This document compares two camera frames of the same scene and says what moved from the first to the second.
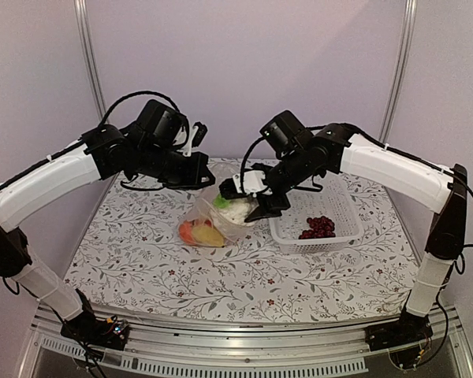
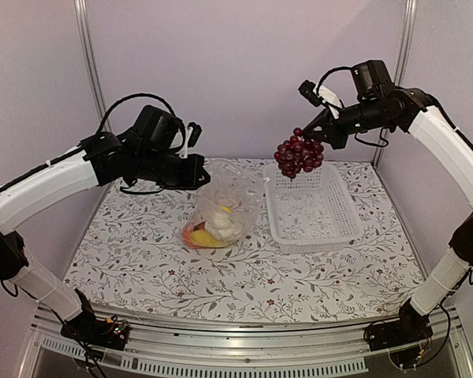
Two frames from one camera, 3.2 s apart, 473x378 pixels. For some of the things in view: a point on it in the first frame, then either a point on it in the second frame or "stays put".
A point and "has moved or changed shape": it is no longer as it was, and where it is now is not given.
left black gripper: [195, 178] stays put
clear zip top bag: [214, 220] stays put
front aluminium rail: [174, 347] stays put
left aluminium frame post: [86, 40] stays put
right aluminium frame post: [401, 70] stays put
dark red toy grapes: [321, 227] → [297, 153]
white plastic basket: [332, 201] stays put
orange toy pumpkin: [185, 231] has moved or changed shape
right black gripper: [273, 205] → [331, 133]
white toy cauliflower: [235, 211] → [223, 227]
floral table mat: [137, 268] stays put
